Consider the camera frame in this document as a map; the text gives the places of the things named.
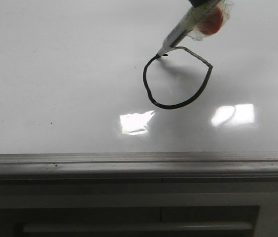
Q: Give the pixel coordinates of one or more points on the white whiteboard with aluminium frame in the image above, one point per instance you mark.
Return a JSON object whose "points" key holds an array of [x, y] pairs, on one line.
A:
{"points": [[73, 105]]}

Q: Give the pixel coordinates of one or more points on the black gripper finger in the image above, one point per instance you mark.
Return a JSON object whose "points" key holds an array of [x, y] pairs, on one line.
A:
{"points": [[197, 3]]}

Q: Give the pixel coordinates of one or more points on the grey cabinet below whiteboard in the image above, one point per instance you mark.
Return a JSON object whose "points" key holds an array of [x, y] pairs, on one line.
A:
{"points": [[139, 209]]}

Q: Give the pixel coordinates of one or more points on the white whiteboard marker pen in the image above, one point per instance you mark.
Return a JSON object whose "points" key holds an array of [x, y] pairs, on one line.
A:
{"points": [[188, 22]]}

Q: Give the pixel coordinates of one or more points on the red disc taped to marker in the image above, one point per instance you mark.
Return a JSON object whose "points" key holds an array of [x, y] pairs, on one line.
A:
{"points": [[212, 23]]}

